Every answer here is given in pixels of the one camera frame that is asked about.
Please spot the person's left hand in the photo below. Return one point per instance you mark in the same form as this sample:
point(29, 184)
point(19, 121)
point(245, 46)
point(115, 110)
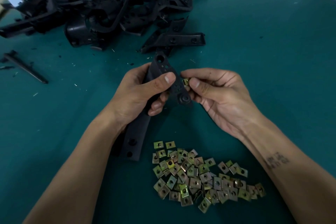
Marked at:
point(136, 98)

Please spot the person's right hand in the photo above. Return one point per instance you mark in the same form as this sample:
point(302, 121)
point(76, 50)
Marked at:
point(225, 103)

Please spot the black plastic bracket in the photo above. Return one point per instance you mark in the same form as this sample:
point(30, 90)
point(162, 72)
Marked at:
point(134, 137)

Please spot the brass clip nut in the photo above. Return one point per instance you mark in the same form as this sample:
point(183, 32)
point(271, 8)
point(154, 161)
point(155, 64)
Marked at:
point(185, 81)

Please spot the pile of brass clip nuts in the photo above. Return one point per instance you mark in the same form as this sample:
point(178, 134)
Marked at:
point(207, 176)

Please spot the pile of black plastic brackets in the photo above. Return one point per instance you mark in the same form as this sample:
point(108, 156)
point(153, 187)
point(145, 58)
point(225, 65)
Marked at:
point(105, 14)

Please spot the person's left forearm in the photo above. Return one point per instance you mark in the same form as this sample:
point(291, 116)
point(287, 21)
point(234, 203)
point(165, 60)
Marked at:
point(68, 179)

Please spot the person's right forearm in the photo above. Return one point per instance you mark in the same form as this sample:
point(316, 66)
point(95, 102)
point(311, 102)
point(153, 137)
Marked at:
point(294, 179)

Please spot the green table cloth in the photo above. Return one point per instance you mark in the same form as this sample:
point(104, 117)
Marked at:
point(283, 63)

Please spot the thin black plastic strip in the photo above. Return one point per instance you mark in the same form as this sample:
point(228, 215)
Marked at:
point(25, 67)

